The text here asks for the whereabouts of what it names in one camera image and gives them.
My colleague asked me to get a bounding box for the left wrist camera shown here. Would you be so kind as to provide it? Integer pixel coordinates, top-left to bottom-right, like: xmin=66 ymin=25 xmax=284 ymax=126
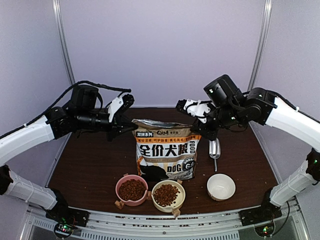
xmin=106 ymin=94 xmax=135 ymax=123

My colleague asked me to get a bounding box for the yellow pet bowl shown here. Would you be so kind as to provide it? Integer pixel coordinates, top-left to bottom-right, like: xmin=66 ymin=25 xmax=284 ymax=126
xmin=151 ymin=180 xmax=186 ymax=213

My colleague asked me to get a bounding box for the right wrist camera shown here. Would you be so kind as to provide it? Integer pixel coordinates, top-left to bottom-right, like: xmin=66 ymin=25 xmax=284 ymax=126
xmin=175 ymin=98 xmax=211 ymax=119

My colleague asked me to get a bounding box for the front aluminium rail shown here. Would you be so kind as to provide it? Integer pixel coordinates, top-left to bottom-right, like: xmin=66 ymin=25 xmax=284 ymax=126
xmin=18 ymin=198 xmax=311 ymax=240

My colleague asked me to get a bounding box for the brown kibble in yellow bowl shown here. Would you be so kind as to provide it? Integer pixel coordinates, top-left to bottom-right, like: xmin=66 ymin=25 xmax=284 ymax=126
xmin=153 ymin=184 xmax=180 ymax=207

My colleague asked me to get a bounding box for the aluminium frame post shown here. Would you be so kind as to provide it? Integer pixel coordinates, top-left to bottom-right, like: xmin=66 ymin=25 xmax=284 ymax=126
xmin=52 ymin=0 xmax=76 ymax=85
xmin=247 ymin=0 xmax=273 ymax=91

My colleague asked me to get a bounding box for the pink pet bowl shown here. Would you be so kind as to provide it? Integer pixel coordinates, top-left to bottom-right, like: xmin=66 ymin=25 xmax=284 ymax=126
xmin=115 ymin=174 xmax=148 ymax=207

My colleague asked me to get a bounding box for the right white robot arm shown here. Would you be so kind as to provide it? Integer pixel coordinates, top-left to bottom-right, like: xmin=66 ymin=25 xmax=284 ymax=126
xmin=183 ymin=74 xmax=320 ymax=225

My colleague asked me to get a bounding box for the wooden bowl stand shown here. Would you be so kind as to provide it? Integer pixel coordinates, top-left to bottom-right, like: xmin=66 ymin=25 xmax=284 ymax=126
xmin=115 ymin=180 xmax=182 ymax=217

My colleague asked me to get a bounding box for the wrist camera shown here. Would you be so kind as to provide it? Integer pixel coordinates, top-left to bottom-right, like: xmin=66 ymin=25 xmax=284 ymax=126
xmin=106 ymin=94 xmax=135 ymax=123
xmin=175 ymin=98 xmax=211 ymax=119

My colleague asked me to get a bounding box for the right aluminium frame post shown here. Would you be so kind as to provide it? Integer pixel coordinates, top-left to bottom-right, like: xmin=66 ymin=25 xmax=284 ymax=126
xmin=247 ymin=0 xmax=273 ymax=91

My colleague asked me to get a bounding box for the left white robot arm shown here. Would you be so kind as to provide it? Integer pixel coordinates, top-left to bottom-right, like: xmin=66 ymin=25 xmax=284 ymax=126
xmin=0 ymin=80 xmax=138 ymax=226

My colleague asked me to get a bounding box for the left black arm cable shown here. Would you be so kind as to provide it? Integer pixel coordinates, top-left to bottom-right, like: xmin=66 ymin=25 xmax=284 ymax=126
xmin=0 ymin=79 xmax=132 ymax=141

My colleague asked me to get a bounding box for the brown dog food bag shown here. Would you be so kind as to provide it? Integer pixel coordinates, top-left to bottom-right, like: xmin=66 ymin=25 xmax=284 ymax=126
xmin=132 ymin=119 xmax=202 ymax=182

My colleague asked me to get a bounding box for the metal food scoop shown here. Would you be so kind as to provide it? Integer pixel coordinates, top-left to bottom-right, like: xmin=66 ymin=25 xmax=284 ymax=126
xmin=209 ymin=138 xmax=221 ymax=172

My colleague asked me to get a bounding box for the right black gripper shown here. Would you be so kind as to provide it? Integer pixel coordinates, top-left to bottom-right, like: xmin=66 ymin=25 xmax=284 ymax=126
xmin=189 ymin=102 xmax=243 ymax=142

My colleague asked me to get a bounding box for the left aluminium frame post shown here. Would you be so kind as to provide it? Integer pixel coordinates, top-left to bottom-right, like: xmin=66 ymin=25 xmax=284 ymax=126
xmin=52 ymin=0 xmax=76 ymax=85

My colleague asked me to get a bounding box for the white ceramic bowl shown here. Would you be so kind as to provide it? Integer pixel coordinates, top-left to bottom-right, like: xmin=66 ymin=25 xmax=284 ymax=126
xmin=206 ymin=173 xmax=236 ymax=202

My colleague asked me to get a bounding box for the brown kibble in pink bowl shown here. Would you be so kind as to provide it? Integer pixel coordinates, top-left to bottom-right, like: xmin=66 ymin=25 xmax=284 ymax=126
xmin=118 ymin=179 xmax=147 ymax=201

